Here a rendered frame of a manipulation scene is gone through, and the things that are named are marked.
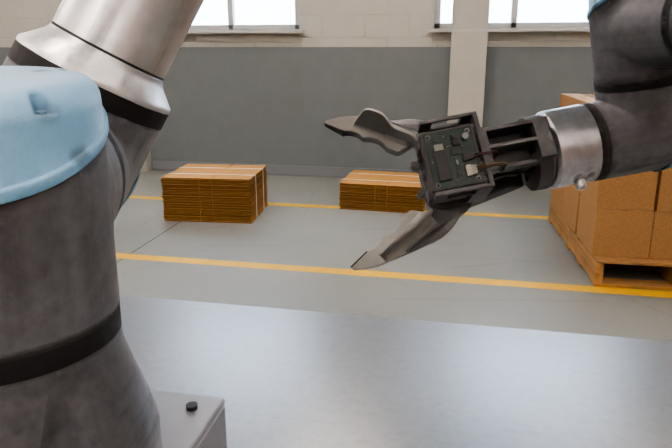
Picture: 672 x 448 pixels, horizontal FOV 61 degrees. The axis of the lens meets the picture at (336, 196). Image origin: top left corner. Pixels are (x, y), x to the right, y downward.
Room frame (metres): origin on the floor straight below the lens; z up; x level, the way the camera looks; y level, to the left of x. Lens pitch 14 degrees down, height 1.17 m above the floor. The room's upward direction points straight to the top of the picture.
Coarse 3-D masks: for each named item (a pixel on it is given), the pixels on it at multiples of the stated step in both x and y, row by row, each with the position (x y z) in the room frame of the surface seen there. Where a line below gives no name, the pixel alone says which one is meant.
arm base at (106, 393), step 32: (32, 352) 0.25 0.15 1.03; (64, 352) 0.26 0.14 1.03; (96, 352) 0.28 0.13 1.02; (128, 352) 0.31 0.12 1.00; (0, 384) 0.24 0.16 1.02; (32, 384) 0.25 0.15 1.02; (64, 384) 0.26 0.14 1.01; (96, 384) 0.27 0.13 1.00; (128, 384) 0.29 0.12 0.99; (0, 416) 0.24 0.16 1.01; (32, 416) 0.24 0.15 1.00; (64, 416) 0.26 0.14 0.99; (96, 416) 0.26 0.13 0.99; (128, 416) 0.28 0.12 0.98
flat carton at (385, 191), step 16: (352, 176) 4.46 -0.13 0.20; (368, 176) 4.46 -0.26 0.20; (384, 176) 4.46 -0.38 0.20; (400, 176) 4.46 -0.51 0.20; (416, 176) 4.46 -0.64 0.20; (352, 192) 4.20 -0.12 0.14; (368, 192) 4.18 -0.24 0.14; (384, 192) 4.16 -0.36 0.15; (400, 192) 4.13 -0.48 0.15; (416, 192) 4.10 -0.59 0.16; (352, 208) 4.21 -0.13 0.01; (368, 208) 4.18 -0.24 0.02; (384, 208) 4.15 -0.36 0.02; (400, 208) 4.12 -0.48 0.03; (416, 208) 4.10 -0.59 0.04
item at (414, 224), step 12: (408, 216) 0.53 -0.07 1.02; (420, 216) 0.53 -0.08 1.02; (408, 228) 0.49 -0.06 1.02; (420, 228) 0.53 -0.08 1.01; (384, 240) 0.52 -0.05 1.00; (396, 240) 0.48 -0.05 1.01; (408, 240) 0.52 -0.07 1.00; (372, 252) 0.52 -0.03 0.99; (384, 252) 0.51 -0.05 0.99; (396, 252) 0.52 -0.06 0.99; (360, 264) 0.51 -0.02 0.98; (372, 264) 0.51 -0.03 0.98
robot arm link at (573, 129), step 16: (544, 112) 0.54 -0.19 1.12; (560, 112) 0.53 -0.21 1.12; (576, 112) 0.53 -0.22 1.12; (560, 128) 0.52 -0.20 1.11; (576, 128) 0.52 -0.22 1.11; (592, 128) 0.51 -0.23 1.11; (560, 144) 0.51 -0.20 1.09; (576, 144) 0.51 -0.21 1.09; (592, 144) 0.51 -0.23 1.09; (560, 160) 0.51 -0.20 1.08; (576, 160) 0.51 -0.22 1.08; (592, 160) 0.51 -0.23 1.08; (560, 176) 0.51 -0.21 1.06; (576, 176) 0.52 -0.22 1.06; (592, 176) 0.52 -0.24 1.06
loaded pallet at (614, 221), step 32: (576, 96) 3.62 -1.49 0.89; (576, 192) 3.21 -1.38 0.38; (608, 192) 2.80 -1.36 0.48; (640, 192) 2.77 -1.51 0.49; (576, 224) 3.16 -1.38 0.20; (608, 224) 2.79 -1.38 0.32; (640, 224) 2.76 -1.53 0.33; (576, 256) 3.11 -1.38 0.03; (608, 256) 2.79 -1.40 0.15; (640, 256) 2.76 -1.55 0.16; (640, 288) 2.71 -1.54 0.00
